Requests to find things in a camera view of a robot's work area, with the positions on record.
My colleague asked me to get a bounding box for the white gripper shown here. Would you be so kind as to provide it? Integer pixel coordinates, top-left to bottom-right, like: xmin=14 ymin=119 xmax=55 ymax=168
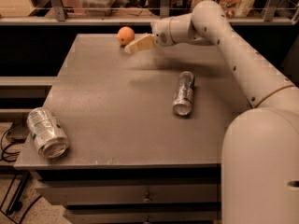
xmin=124 ymin=18 xmax=172 ymax=54

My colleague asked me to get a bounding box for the orange fruit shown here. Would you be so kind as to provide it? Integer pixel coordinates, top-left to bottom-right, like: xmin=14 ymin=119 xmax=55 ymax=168
xmin=117 ymin=26 xmax=135 ymax=46

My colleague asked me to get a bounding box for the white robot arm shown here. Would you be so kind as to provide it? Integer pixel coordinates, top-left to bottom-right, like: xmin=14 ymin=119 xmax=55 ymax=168
xmin=125 ymin=0 xmax=299 ymax=224

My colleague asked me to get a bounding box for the slim silver can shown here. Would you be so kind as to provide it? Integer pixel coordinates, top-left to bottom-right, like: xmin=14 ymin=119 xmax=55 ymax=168
xmin=172 ymin=71 xmax=195 ymax=116

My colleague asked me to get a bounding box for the green silver 7up can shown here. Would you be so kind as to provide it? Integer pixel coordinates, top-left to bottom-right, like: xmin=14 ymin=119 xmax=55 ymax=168
xmin=27 ymin=107 xmax=69 ymax=159

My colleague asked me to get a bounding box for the grey drawer cabinet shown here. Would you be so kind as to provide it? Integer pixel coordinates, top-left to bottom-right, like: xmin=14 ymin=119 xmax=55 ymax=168
xmin=16 ymin=35 xmax=248 ymax=224

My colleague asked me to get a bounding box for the metal shelf rail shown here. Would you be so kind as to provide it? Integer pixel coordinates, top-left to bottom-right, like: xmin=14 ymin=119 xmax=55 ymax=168
xmin=0 ymin=0 xmax=299 ymax=25

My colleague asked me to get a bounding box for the black cables left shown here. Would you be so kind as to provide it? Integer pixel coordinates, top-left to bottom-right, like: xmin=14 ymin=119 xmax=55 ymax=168
xmin=0 ymin=121 xmax=43 ymax=224

